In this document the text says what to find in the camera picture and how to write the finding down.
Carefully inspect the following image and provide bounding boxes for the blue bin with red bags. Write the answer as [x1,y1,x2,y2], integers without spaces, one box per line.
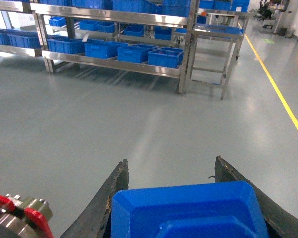
[148,47,184,68]

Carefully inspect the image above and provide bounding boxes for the empty blue target bin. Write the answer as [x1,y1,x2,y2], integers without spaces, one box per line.
[117,44,158,63]

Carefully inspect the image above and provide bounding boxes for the blue block part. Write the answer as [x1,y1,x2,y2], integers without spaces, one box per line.
[110,181,269,238]

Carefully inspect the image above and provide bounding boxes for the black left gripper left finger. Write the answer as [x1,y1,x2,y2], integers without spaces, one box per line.
[61,159,129,238]

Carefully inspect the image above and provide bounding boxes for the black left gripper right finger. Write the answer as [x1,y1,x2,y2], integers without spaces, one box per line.
[214,156,298,238]

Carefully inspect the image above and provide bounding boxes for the stainless steel side table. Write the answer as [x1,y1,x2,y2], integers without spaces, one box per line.
[185,24,244,99]

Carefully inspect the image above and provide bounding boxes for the stainless steel shelf rack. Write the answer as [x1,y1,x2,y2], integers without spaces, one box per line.
[0,0,200,94]

